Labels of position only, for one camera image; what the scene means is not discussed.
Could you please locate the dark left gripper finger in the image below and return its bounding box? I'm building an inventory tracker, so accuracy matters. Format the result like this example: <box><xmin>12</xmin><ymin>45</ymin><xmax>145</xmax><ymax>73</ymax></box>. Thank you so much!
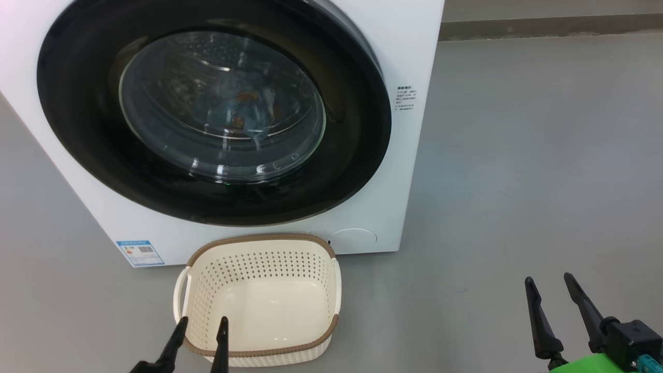
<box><xmin>129</xmin><ymin>316</ymin><xmax>190</xmax><ymax>373</ymax></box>
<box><xmin>209</xmin><ymin>316</ymin><xmax>230</xmax><ymax>373</ymax></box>

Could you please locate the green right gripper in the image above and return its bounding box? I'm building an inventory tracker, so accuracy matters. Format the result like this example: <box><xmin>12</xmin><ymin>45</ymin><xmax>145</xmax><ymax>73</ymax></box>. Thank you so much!
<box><xmin>524</xmin><ymin>272</ymin><xmax>642</xmax><ymax>373</ymax></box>

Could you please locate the black round glass washer door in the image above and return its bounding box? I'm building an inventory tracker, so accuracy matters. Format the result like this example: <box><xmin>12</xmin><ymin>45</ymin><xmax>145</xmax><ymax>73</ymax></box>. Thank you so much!
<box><xmin>36</xmin><ymin>0</ymin><xmax>393</xmax><ymax>227</ymax></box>

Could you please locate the blue energy label sticker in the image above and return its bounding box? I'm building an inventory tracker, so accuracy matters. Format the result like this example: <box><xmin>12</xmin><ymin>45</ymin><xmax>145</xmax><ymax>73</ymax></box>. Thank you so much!
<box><xmin>116</xmin><ymin>239</ymin><xmax>166</xmax><ymax>267</ymax></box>

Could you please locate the small printed text label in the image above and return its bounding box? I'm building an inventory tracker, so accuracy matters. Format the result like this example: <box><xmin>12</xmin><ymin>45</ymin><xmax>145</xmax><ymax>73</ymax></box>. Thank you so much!
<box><xmin>396</xmin><ymin>85</ymin><xmax>416</xmax><ymax>112</ymax></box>

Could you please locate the stainless steel washing machine drum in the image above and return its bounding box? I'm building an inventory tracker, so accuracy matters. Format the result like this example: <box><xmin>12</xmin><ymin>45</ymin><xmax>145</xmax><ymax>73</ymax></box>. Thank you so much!
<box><xmin>121</xmin><ymin>31</ymin><xmax>325</xmax><ymax>180</ymax></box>

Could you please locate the cream perforated laundry basket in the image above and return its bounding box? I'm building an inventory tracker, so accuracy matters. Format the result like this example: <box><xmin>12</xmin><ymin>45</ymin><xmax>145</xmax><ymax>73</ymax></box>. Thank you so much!
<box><xmin>173</xmin><ymin>233</ymin><xmax>343</xmax><ymax>368</ymax></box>

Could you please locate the round white filter cover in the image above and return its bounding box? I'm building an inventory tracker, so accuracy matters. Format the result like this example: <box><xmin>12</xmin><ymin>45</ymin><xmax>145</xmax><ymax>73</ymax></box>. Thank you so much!
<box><xmin>329</xmin><ymin>228</ymin><xmax>378</xmax><ymax>255</ymax></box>

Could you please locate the blue orange patterned cloth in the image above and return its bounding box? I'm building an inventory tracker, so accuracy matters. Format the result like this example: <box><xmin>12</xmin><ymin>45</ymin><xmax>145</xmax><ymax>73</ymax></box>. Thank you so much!
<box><xmin>205</xmin><ymin>78</ymin><xmax>283</xmax><ymax>144</ymax></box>

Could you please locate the white front-load washing machine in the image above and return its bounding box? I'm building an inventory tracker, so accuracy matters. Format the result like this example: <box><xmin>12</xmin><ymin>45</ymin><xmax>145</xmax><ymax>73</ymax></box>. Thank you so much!
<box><xmin>0</xmin><ymin>0</ymin><xmax>446</xmax><ymax>268</ymax></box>

